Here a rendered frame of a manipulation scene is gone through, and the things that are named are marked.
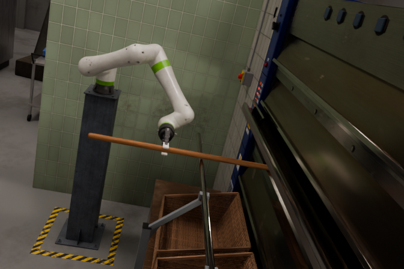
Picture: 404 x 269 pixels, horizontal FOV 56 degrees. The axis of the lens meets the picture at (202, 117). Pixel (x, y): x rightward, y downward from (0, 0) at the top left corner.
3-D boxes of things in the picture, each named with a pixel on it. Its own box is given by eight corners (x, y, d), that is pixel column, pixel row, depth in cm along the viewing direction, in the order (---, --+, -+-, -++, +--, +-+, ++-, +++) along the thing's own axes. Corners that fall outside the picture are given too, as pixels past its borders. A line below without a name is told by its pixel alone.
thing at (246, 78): (247, 83, 295) (251, 71, 292) (250, 86, 285) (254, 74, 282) (238, 81, 294) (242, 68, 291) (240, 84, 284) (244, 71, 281)
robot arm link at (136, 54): (71, 59, 241) (134, 41, 213) (91, 57, 255) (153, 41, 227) (76, 78, 242) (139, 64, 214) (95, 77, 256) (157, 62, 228)
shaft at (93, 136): (86, 139, 194) (87, 133, 193) (88, 136, 197) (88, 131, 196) (392, 193, 217) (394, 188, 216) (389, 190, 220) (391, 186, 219)
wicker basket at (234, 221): (229, 226, 256) (240, 191, 247) (239, 290, 203) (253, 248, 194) (158, 213, 251) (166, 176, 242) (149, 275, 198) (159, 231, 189)
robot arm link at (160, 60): (136, 50, 234) (149, 39, 228) (149, 50, 245) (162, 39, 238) (149, 76, 232) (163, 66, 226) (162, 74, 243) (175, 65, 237)
